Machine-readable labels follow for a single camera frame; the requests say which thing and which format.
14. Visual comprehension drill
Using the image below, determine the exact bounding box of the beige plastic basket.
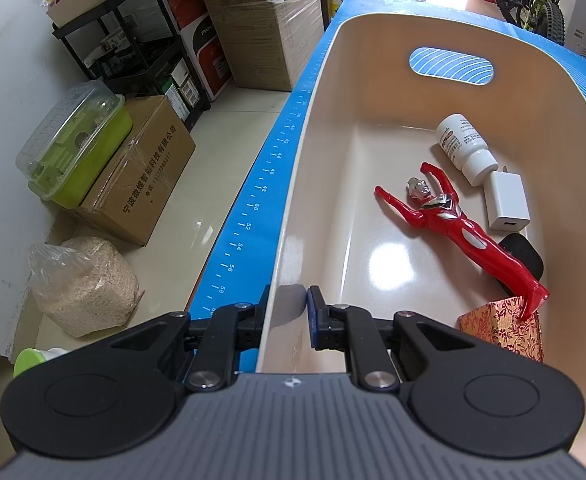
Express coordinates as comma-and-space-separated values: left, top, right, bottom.
255, 12, 586, 473

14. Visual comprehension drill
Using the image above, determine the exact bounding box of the green container clear lid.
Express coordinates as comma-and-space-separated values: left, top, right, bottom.
15, 80, 134, 209

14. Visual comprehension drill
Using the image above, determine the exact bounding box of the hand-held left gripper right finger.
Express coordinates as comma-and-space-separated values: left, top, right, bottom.
307, 285, 494, 394

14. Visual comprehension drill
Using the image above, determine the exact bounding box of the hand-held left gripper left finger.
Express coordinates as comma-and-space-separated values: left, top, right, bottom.
93, 284, 273, 394

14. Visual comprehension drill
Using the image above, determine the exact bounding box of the clear bag of rice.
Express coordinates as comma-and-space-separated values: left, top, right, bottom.
27, 236, 142, 339

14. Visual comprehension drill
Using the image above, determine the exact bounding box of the green white cup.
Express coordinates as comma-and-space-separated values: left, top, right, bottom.
12, 347, 70, 380

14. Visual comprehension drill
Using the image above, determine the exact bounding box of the printed brown cardboard box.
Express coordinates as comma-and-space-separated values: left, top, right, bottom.
69, 95, 198, 247

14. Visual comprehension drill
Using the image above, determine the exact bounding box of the red gold patterned box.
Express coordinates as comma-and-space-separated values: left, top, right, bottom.
456, 296, 545, 364

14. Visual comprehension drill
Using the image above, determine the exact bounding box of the red white appliance box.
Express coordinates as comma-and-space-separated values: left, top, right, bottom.
179, 14, 235, 102

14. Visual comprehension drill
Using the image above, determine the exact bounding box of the red action figure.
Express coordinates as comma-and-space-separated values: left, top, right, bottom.
374, 161, 551, 322

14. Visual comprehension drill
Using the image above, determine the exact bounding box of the white pill bottle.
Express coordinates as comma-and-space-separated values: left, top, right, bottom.
434, 114, 499, 189

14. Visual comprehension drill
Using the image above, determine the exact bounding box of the large taped cardboard box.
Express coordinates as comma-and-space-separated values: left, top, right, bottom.
204, 0, 325, 93

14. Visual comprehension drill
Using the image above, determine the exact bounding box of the blue silicone baking mat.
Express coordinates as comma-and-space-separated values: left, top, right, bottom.
187, 0, 586, 383

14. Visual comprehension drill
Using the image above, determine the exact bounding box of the black round puck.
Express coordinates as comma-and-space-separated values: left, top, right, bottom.
497, 232, 545, 295

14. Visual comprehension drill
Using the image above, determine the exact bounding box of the black metal cart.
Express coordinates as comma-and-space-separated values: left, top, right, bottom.
51, 0, 212, 132

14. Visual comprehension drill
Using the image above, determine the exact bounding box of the white charger plug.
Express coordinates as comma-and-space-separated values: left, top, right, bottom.
484, 170, 532, 232

